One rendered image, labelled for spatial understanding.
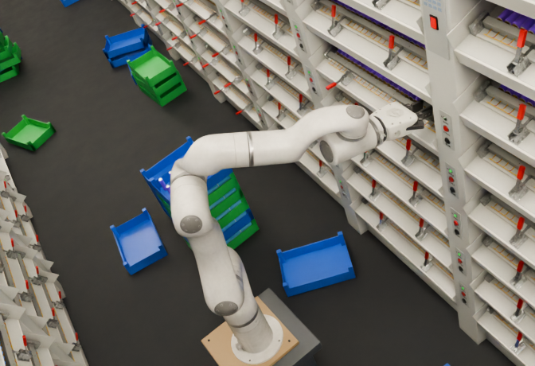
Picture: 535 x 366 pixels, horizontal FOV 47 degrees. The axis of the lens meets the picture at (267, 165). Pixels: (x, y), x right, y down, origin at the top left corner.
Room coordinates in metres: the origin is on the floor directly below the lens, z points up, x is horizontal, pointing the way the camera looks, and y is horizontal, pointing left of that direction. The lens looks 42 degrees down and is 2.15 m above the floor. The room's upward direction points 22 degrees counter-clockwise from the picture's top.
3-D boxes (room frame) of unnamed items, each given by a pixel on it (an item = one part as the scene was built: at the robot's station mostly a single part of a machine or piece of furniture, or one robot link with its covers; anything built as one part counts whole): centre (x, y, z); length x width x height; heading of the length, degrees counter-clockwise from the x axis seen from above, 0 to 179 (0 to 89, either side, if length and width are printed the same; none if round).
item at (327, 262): (1.64, -0.04, 0.04); 0.30 x 0.20 x 0.08; 83
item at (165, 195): (2.02, 0.32, 0.44); 0.30 x 0.20 x 0.08; 113
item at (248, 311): (1.26, 0.26, 0.60); 0.19 x 0.12 x 0.24; 173
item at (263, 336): (1.23, 0.26, 0.39); 0.19 x 0.19 x 0.18
